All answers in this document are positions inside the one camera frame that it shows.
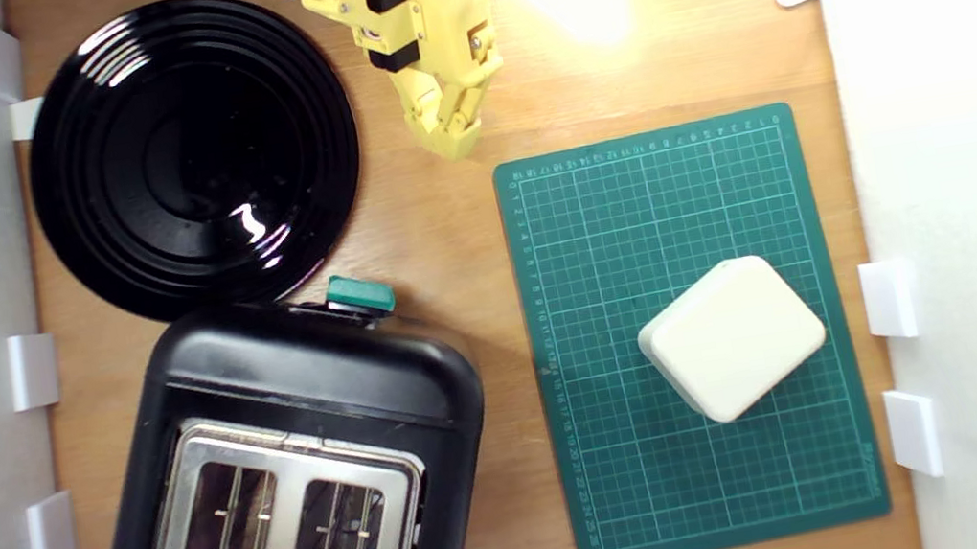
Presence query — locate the black ridged plate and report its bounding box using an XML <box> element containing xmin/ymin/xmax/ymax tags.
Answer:
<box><xmin>6</xmin><ymin>0</ymin><xmax>382</xmax><ymax>340</ymax></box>

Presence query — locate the black two-slot toaster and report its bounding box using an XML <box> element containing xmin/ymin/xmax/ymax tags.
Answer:
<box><xmin>37</xmin><ymin>268</ymin><xmax>509</xmax><ymax>549</ymax></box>

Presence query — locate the green cutting mat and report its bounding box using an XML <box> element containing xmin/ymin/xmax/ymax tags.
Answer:
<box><xmin>487</xmin><ymin>95</ymin><xmax>897</xmax><ymax>549</ymax></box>

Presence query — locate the green-taped toaster lever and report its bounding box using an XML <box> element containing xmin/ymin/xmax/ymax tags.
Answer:
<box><xmin>323</xmin><ymin>267</ymin><xmax>398</xmax><ymax>326</ymax></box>

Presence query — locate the white rounded block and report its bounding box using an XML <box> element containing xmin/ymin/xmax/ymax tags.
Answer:
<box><xmin>627</xmin><ymin>245</ymin><xmax>838</xmax><ymax>435</ymax></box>

